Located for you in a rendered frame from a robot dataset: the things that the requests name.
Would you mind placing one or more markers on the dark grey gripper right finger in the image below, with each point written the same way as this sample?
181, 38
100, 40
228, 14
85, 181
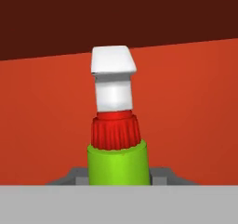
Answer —
164, 175

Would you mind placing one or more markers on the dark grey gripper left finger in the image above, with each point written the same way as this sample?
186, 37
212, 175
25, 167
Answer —
77, 175

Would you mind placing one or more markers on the green spray bottle white nozzle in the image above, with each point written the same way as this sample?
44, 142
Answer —
118, 162

